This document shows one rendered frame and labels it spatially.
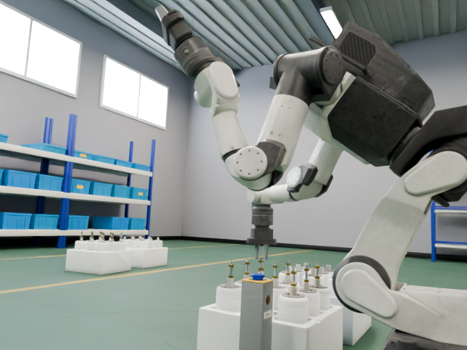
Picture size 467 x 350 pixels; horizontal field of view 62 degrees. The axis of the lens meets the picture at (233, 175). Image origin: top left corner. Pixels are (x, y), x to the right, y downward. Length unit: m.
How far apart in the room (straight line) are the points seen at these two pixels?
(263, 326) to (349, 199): 6.67
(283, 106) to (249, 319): 0.60
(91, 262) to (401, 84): 2.91
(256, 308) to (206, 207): 7.89
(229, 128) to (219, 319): 0.69
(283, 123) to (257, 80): 8.07
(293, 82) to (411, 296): 0.59
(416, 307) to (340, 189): 6.80
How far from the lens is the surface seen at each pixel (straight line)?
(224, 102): 0.95
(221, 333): 1.37
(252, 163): 0.86
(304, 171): 1.35
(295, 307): 1.27
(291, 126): 0.91
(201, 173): 9.14
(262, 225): 1.58
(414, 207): 1.03
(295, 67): 0.97
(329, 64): 0.95
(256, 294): 1.14
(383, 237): 1.06
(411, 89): 1.07
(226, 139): 0.92
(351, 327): 1.76
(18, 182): 5.67
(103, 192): 6.55
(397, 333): 1.25
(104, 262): 3.43
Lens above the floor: 0.48
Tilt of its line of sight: 7 degrees up
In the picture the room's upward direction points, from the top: 3 degrees clockwise
